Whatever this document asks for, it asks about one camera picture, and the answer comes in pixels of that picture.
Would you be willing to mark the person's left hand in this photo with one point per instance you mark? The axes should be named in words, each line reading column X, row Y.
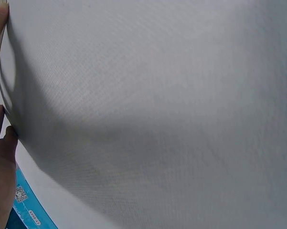
column 1, row 171

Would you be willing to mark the white box with blue label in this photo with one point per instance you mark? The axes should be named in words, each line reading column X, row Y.
column 32, row 181

